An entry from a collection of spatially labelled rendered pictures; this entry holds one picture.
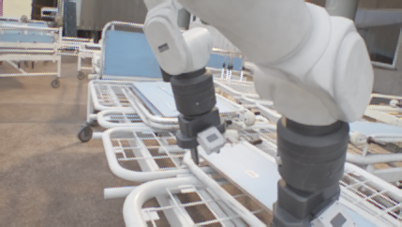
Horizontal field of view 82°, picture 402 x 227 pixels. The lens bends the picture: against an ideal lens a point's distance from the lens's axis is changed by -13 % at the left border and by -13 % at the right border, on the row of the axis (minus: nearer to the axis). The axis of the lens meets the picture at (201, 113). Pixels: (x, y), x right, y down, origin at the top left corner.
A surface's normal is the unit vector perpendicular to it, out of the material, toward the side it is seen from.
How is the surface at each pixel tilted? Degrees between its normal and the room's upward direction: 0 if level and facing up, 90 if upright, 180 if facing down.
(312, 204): 91
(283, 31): 115
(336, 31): 61
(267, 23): 123
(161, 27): 109
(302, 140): 65
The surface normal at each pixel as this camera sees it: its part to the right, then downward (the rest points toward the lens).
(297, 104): -0.75, 0.41
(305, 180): -0.44, 0.48
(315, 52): -0.11, 0.11
